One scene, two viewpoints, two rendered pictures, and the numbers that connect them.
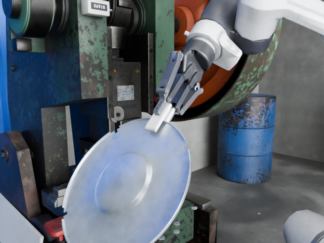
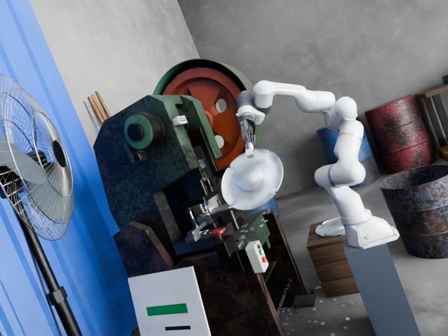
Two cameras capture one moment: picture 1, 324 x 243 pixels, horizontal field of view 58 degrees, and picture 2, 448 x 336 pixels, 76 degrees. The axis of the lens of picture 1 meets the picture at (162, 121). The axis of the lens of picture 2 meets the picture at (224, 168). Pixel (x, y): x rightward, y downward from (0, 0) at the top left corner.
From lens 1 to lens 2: 81 cm
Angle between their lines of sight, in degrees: 19
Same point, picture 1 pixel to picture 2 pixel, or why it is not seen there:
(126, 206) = (261, 182)
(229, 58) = (260, 118)
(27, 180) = (159, 246)
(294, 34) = not seen: hidden behind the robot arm
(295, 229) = (319, 174)
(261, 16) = (267, 96)
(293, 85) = (262, 145)
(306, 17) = (284, 91)
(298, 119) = not seen: hidden behind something
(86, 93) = (191, 166)
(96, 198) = (244, 189)
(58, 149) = (169, 218)
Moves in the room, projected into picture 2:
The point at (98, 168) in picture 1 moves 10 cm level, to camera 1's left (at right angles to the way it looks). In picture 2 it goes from (233, 183) to (213, 191)
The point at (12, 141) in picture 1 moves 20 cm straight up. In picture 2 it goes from (137, 227) to (123, 194)
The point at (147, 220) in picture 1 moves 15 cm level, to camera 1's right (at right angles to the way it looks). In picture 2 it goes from (273, 180) to (303, 166)
